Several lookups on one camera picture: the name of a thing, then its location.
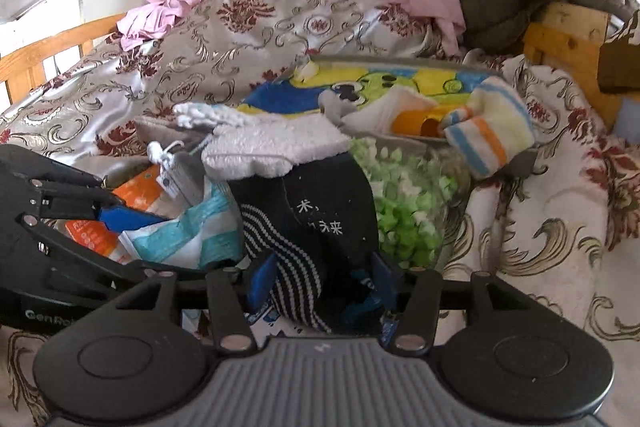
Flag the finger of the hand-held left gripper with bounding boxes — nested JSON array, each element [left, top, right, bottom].
[[0, 145, 168, 234], [19, 218, 209, 294]]

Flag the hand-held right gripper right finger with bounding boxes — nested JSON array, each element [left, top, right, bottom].
[[372, 252, 532, 354]]

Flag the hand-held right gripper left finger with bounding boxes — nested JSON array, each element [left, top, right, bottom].
[[114, 252, 278, 354]]

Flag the orange and white box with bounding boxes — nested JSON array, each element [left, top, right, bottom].
[[64, 164, 169, 264]]

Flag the blue white striped packet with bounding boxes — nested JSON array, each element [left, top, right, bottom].
[[118, 184, 245, 269]]

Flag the taupe cloth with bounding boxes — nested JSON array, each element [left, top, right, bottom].
[[134, 116, 212, 208]]

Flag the dark striped socks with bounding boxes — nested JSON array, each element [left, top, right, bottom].
[[227, 154, 382, 336]]

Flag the white fluffy sock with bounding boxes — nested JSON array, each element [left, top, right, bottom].
[[172, 101, 352, 180]]

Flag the pastel striped sock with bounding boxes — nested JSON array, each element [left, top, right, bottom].
[[438, 75, 537, 180]]

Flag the grey tray with cartoon print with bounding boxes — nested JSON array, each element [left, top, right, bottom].
[[239, 54, 542, 178]]

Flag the floral satin bedspread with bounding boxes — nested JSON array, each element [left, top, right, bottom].
[[0, 0, 640, 427]]

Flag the window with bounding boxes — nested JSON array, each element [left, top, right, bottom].
[[0, 0, 84, 74]]

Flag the pale blue board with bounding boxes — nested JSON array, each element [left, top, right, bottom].
[[617, 99, 640, 139]]

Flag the wooden bed headboard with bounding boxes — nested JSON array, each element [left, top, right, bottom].
[[522, 1, 640, 128]]

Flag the olive printed t-shirt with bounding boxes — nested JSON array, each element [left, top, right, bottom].
[[597, 9, 640, 96]]

